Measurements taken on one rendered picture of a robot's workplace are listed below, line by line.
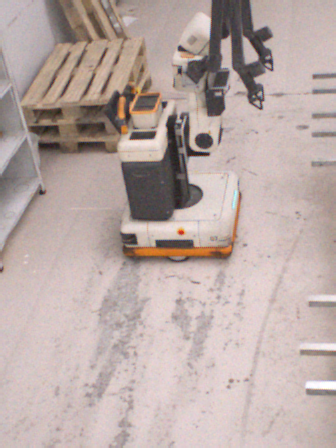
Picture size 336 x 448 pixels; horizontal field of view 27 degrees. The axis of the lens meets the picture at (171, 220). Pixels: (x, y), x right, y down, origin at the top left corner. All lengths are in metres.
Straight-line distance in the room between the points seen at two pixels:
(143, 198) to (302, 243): 1.00
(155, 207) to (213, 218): 0.34
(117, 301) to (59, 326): 0.36
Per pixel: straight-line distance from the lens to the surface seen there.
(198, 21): 3.64
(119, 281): 4.11
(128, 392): 3.50
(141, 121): 3.87
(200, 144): 3.87
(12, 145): 4.70
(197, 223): 3.97
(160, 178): 3.84
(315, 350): 2.41
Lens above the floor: 2.62
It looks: 36 degrees down
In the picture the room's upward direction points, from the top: 10 degrees counter-clockwise
